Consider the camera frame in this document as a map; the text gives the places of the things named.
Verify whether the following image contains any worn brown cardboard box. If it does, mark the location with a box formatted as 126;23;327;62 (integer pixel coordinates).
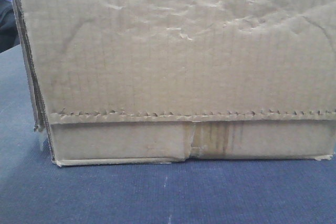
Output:
13;0;335;167

